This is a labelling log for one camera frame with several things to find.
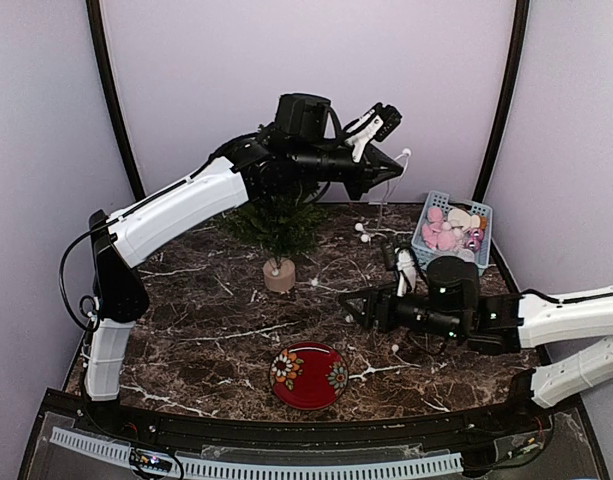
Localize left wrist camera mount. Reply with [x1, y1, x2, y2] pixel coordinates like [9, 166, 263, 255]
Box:
[343, 102, 402, 163]

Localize white ball string lights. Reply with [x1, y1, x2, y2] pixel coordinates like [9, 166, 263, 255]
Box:
[268, 147, 415, 354]

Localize small circuit board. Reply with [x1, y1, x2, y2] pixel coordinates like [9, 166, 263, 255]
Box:
[129, 449, 162, 468]

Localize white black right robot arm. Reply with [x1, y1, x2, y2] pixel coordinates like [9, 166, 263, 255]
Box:
[338, 256, 613, 434]

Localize black front rail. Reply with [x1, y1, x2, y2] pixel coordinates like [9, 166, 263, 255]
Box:
[105, 404, 537, 446]

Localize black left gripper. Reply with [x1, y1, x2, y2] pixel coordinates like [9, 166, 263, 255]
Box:
[295, 141, 406, 201]

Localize white slotted cable duct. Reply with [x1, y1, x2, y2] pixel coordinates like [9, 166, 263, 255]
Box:
[49, 427, 463, 479]

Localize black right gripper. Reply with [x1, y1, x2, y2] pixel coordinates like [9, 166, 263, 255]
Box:
[339, 280, 466, 341]

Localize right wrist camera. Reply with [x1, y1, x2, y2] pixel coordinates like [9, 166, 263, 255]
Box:
[380, 242, 418, 297]

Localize small green christmas tree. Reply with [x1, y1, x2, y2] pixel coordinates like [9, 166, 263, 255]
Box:
[219, 173, 328, 293]

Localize red floral plate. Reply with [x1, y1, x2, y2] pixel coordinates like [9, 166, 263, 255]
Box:
[268, 342, 350, 411]

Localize pink fluffy pompom ornament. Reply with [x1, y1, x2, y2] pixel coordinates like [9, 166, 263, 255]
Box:
[426, 206, 444, 223]

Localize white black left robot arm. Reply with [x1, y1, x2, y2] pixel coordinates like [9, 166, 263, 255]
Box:
[71, 93, 403, 436]

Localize white knitted ball ornament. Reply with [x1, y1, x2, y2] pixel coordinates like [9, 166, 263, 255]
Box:
[457, 249, 475, 262]

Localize pink felt ornament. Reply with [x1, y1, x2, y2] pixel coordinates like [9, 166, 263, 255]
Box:
[422, 224, 457, 251]

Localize pink glitter bauble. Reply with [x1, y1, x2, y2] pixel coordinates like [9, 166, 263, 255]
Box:
[465, 238, 481, 252]
[469, 229, 484, 240]

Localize light blue plastic basket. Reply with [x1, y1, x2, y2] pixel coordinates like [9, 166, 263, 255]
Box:
[411, 191, 493, 275]

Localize white felt ornament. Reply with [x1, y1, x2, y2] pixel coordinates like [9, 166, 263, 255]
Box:
[447, 208, 481, 231]

